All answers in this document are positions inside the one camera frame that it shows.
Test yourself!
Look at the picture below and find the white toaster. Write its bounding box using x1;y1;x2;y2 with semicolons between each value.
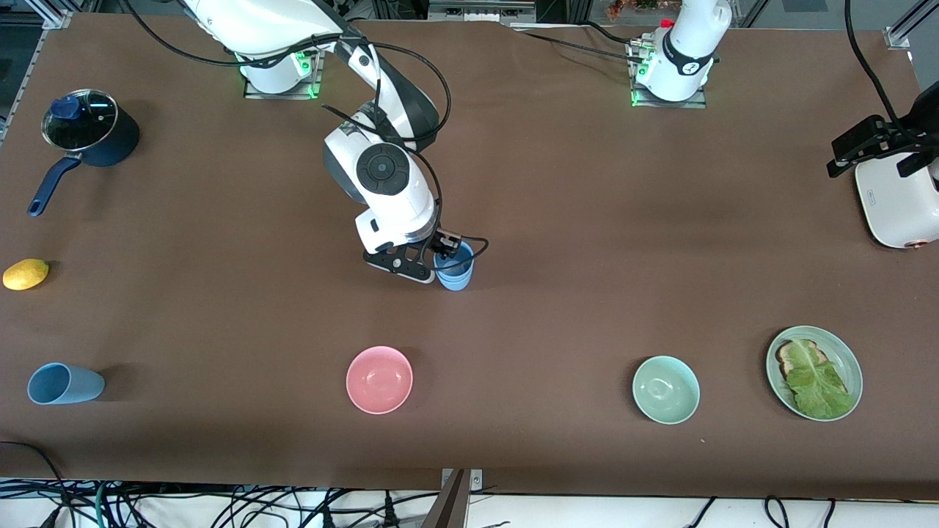
855;153;939;250

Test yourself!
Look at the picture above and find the pink bowl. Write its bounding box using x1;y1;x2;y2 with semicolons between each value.
346;346;414;415

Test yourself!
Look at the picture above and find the pale green plate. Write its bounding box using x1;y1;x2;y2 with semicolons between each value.
766;326;863;422

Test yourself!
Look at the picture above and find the brown bread slice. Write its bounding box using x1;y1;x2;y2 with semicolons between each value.
775;339;852;400

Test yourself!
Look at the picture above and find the green lettuce leaf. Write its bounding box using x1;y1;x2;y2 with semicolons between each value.
786;339;855;420

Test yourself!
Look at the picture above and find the dark metal bar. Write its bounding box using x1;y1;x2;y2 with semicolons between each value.
420;469;470;528

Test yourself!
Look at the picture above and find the pale green bowl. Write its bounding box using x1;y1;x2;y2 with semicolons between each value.
632;356;701;425

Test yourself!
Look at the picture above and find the dark blue saucepan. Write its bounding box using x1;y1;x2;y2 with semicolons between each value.
28;89;140;218

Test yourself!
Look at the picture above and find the glass lid with blue knob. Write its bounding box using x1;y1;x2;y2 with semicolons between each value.
42;89;119;152

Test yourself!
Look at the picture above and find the yellow lemon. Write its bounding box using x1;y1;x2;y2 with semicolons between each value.
2;259;50;291

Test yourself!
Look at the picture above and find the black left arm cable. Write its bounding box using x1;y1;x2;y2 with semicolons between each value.
844;0;918;142

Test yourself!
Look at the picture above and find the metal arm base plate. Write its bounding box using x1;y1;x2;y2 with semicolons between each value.
244;51;324;100
629;40;709;109

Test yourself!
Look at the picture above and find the silver metal bracket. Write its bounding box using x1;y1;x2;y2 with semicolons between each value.
440;469;483;494

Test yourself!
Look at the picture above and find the black base cable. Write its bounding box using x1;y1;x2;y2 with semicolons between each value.
512;26;636;61
576;19;637;49

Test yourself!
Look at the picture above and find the silver frame block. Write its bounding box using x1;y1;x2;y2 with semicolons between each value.
429;0;536;23

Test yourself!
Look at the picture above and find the thick black cable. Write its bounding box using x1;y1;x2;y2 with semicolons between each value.
0;440;71;528

